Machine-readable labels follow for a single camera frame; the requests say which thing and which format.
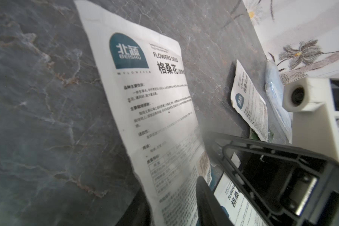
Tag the large green gourd seed packet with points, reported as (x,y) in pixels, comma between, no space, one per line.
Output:
(253,135)

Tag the white flower seed packet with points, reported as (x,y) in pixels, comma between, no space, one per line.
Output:
(248,103)
(235,205)
(145,84)

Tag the bag of blue face masks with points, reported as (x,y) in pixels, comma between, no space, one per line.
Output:
(274,91)

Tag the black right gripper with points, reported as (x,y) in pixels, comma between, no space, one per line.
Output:
(295,186)

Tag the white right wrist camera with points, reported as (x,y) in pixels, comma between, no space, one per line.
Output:
(314,103)

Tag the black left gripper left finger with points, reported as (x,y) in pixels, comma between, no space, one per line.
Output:
(138,212)

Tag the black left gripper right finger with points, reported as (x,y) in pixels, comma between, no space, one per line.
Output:
(209,210)

